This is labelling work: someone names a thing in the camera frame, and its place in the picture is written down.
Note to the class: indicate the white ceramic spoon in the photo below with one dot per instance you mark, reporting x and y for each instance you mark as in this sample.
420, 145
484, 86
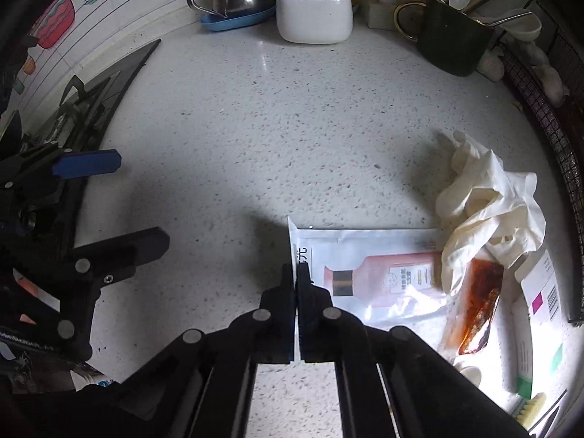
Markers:
529, 27

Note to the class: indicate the dark mug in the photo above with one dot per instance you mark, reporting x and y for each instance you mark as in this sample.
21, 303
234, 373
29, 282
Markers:
451, 45

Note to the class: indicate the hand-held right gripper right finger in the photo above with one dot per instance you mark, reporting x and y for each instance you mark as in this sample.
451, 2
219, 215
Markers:
315, 328

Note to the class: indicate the small white plastic scoop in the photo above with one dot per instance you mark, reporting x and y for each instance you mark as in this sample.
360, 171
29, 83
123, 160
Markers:
470, 374

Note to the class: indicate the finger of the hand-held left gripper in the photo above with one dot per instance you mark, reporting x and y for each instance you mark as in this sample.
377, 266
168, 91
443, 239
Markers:
118, 251
89, 163

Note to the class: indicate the kitchen wall sticker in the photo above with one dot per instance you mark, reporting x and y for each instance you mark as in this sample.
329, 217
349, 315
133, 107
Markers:
57, 13

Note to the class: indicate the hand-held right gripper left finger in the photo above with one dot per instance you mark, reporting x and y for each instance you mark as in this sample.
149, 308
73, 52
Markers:
278, 328

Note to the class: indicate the metal spoon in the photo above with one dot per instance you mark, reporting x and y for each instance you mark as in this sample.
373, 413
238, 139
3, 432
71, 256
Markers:
515, 16

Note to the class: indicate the crumpled white glove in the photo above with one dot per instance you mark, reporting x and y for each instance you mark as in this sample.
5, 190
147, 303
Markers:
483, 200

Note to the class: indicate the white pouch with bottle print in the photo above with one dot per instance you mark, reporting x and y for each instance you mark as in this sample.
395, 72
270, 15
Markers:
388, 246

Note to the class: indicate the red sauce packet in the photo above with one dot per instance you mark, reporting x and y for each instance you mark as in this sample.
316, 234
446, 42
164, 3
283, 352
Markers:
477, 305

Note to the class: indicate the white medicine box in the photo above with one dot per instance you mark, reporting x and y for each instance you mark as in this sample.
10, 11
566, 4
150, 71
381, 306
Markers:
543, 283

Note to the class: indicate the yellow bristled brush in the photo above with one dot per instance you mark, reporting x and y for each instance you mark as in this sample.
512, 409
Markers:
531, 413

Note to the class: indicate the black gas stove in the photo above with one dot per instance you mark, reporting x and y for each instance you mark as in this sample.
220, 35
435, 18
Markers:
114, 86

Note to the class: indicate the blue saucer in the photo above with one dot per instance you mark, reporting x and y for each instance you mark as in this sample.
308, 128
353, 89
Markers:
237, 23

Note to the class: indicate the white lidded jar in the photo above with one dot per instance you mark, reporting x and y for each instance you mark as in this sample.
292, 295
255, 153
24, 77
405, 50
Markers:
315, 18

